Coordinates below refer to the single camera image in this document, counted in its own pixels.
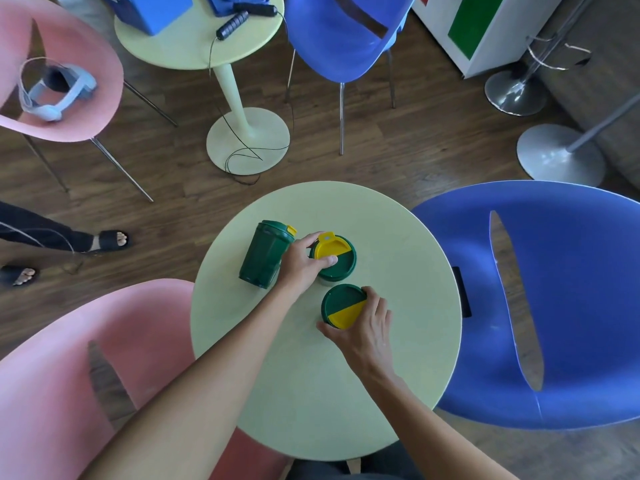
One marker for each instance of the person's left hand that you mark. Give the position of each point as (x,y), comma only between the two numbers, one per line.
(297,267)

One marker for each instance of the person's right hand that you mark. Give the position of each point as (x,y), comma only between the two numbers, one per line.
(367,339)

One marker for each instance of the person's right middle finger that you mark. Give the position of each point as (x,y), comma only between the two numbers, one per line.
(382,312)

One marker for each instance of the person's right thumb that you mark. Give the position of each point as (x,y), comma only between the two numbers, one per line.
(330,330)

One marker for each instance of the person's left thumb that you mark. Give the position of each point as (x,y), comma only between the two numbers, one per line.
(325,263)

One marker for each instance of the green cup yellow flap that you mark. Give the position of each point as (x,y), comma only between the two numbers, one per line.
(346,265)

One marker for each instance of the green cup yellow lid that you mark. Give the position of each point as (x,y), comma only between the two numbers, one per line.
(339,299)

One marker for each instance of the person's right forearm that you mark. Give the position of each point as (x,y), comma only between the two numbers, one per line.
(430,429)

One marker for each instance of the person's left forearm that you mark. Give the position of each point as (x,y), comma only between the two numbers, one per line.
(200,389)

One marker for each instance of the dark green shaker cup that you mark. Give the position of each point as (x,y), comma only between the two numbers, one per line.
(262,259)

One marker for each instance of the black flat device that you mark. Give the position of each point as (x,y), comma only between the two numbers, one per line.
(462,294)

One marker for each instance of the person's dark trousers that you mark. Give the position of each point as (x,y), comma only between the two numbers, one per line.
(390,462)

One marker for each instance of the blue plastic chair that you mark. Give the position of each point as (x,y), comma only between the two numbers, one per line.
(325,34)
(575,294)

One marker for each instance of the black sandal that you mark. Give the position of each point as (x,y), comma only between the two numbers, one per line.
(7,274)
(107,241)

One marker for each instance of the chrome bar stool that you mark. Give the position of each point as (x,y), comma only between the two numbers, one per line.
(515,92)

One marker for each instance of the blue bag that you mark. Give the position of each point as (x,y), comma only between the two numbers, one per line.
(222,3)

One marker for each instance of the pink plastic chair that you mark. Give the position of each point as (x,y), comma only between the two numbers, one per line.
(15,24)
(50,394)

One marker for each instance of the white cabinet with green panel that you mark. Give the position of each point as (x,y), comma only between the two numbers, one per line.
(510,24)

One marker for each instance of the blue box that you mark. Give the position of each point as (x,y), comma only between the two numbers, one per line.
(150,12)

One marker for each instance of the white and blue headset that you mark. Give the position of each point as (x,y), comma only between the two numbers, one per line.
(75,79)

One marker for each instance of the grey pedestal stand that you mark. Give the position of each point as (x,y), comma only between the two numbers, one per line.
(555,154)

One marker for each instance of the pale yellow round pedestal table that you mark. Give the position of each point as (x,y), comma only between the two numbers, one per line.
(175,44)

